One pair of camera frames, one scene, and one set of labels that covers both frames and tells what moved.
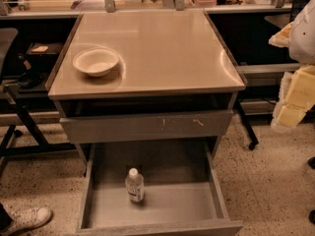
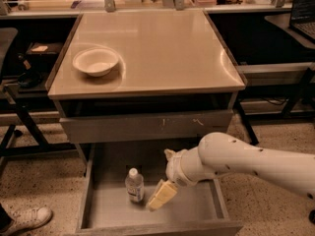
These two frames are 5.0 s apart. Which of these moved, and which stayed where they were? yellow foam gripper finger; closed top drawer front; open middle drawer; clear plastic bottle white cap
Moved: yellow foam gripper finger
Stayed: clear plastic bottle white cap; open middle drawer; closed top drawer front
